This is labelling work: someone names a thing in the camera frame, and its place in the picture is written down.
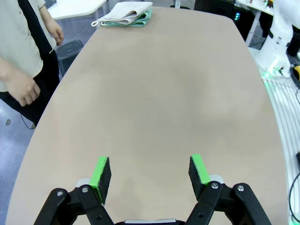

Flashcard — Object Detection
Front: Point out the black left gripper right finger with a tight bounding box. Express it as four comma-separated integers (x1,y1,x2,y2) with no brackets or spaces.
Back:
185,153,271,225

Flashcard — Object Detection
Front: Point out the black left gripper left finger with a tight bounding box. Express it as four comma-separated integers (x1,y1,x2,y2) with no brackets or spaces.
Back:
34,156,114,225

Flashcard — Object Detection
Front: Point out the green towel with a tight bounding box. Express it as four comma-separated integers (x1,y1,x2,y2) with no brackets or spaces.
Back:
100,7,153,28

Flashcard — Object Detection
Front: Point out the white towel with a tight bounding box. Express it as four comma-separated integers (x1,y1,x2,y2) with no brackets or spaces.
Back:
91,1,153,27

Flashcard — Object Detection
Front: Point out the person's right forearm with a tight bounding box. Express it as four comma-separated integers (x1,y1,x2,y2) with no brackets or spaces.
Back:
0,57,17,83

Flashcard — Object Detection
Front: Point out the person's left forearm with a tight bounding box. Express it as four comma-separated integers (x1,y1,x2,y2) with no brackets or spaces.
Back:
40,4,56,24

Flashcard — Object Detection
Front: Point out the person's right hand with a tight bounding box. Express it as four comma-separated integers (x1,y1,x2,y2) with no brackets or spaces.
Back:
6,75,41,107

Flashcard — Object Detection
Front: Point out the person's left hand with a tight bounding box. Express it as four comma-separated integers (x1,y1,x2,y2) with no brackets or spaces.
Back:
46,21,64,46

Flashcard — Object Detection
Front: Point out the grey plastic stool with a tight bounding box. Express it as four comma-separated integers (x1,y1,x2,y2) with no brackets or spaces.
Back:
55,39,84,78

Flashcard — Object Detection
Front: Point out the black computer case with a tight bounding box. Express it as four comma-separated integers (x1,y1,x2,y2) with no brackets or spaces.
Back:
220,6,255,42

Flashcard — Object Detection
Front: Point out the person in beige shirt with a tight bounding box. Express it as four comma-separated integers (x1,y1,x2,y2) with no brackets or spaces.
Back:
0,0,60,125

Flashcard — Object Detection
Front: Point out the white rectangular table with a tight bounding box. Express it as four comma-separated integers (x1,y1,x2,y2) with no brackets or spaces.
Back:
46,0,108,21

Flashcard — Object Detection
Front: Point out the white background desk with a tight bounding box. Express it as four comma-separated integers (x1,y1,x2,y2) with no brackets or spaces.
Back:
235,0,275,46

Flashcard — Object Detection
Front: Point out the white aluminium rail frame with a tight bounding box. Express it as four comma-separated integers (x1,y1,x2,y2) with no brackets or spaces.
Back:
261,77,300,225

